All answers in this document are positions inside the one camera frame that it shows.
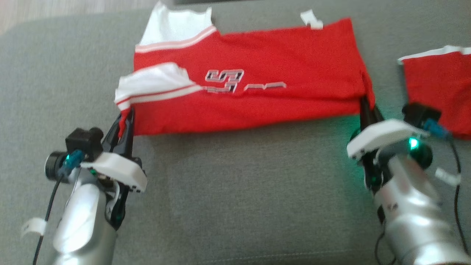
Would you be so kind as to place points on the red shorts white stripe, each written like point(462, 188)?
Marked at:
point(438, 92)

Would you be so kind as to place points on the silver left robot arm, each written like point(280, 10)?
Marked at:
point(84, 221)

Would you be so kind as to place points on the grey fabric sofa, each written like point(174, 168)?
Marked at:
point(239, 202)

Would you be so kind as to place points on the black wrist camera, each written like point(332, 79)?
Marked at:
point(84, 141)
point(421, 114)

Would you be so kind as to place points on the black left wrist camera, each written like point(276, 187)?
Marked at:
point(84, 141)

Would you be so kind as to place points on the red mesh jersey white sleeves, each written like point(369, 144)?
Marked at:
point(276, 103)

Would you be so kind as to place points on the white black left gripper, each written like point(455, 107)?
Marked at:
point(117, 171)

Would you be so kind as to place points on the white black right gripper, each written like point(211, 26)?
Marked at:
point(382, 138)

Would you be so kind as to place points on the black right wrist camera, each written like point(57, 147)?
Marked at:
point(421, 114)

